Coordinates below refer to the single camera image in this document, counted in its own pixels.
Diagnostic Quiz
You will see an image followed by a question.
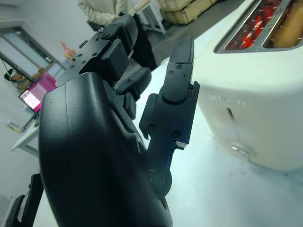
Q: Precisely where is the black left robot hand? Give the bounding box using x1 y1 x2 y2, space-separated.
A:
39 14 201 227

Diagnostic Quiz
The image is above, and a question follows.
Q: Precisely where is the white two-slot toaster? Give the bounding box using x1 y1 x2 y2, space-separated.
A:
191 0 303 172

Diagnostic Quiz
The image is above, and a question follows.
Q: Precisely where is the browned toast slice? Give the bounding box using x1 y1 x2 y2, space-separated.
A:
271 0 303 47

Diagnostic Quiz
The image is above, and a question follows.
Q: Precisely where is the person in beige sweater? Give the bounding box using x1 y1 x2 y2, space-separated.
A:
77 0 159 70

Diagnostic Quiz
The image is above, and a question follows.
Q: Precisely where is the white laptop desk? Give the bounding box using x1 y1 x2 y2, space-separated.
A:
11 111 42 158

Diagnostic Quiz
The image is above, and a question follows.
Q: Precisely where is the laptop with pink screen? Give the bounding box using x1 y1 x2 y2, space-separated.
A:
18 72 59 114

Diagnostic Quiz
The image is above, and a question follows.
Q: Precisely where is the wooden crate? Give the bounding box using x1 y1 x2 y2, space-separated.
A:
160 0 219 25

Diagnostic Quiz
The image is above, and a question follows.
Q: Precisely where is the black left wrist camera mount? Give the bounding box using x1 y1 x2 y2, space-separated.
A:
6 174 45 227

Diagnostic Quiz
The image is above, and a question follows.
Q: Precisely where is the white metal table frame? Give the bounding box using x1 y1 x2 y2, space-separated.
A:
136 0 167 34

